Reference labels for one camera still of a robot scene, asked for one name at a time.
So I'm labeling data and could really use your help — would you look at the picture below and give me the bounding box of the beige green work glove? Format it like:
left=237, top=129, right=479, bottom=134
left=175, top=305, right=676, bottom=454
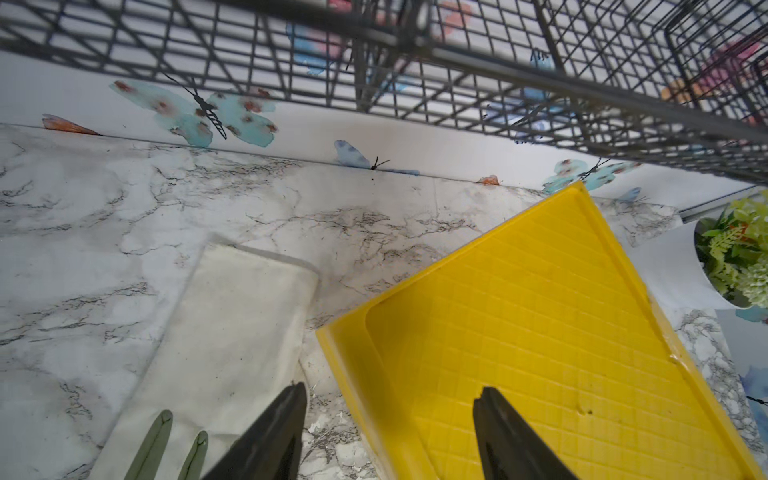
left=91, top=242, right=319, bottom=479

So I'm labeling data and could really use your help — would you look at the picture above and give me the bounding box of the yellow three-drawer box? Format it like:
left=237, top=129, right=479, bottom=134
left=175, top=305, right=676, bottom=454
left=317, top=184, right=762, bottom=479

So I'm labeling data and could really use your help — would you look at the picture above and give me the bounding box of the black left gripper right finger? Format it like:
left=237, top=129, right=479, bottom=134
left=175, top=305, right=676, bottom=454
left=472, top=386, right=576, bottom=480

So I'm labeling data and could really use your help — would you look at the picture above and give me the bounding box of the white pot with green plant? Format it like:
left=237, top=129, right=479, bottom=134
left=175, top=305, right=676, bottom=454
left=629, top=190, right=767, bottom=310

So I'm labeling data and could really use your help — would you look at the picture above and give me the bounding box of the black wire wall basket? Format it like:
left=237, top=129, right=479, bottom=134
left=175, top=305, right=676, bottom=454
left=1, top=1, right=767, bottom=185

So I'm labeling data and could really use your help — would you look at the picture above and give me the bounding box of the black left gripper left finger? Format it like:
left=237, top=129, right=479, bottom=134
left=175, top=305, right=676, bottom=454
left=203, top=382, right=308, bottom=480

